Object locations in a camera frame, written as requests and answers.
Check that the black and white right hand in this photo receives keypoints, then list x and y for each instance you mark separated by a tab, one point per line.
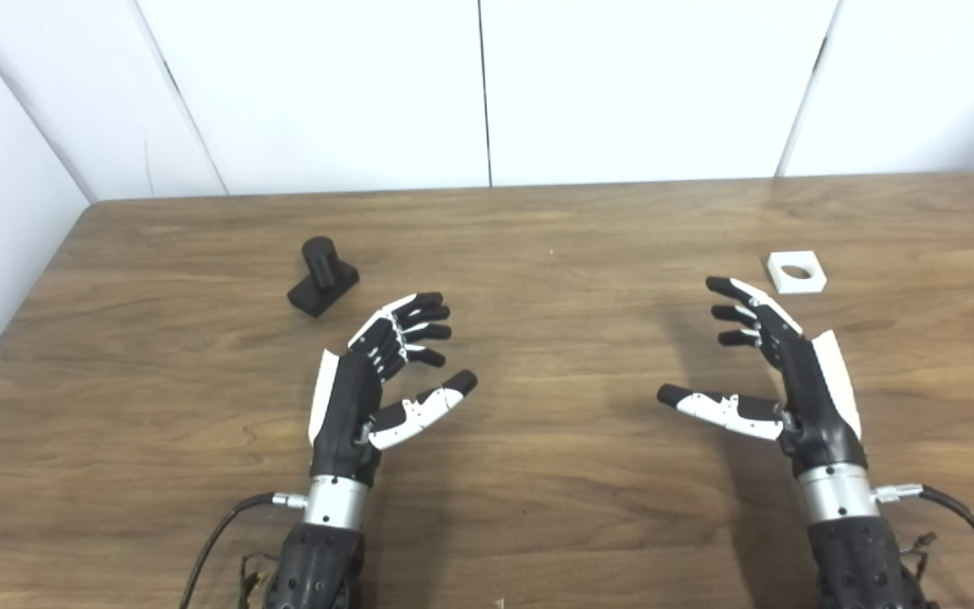
817	406

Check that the black and white left hand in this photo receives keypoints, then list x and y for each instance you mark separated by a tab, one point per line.
343	414

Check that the white square piece with hole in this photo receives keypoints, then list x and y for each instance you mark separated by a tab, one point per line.
812	281

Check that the black peg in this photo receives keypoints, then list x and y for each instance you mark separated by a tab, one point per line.
322	275

